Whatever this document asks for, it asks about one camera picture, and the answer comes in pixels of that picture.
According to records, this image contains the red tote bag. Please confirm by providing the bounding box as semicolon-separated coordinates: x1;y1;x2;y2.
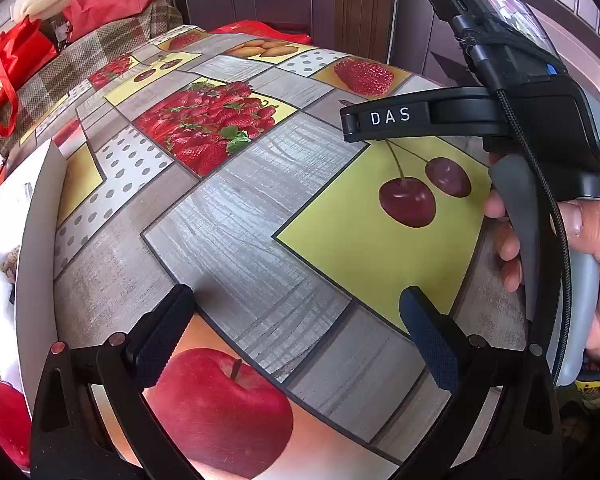
0;17;58;136

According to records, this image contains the dark patterned cloth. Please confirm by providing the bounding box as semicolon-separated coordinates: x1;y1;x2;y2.
562;360;600;461

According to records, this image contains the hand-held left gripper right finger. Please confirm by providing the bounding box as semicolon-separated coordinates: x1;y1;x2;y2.
399;285;563;480

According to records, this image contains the white cardboard box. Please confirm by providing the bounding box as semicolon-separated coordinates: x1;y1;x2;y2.
0;139;70;426

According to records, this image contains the red plush toy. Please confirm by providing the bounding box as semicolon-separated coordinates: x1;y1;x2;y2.
0;380;33;468

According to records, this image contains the black braided cable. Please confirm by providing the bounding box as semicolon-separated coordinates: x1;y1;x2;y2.
452;14;573;361

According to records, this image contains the plaid blanket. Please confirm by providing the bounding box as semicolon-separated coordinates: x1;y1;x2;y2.
0;0;186;171

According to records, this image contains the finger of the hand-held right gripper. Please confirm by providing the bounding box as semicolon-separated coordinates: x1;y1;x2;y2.
340;86;506;144

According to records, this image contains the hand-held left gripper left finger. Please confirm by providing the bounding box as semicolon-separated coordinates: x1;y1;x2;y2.
30;284;203;480

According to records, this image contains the red plastic bag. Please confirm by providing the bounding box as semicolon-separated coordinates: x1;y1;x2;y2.
212;20;313;45

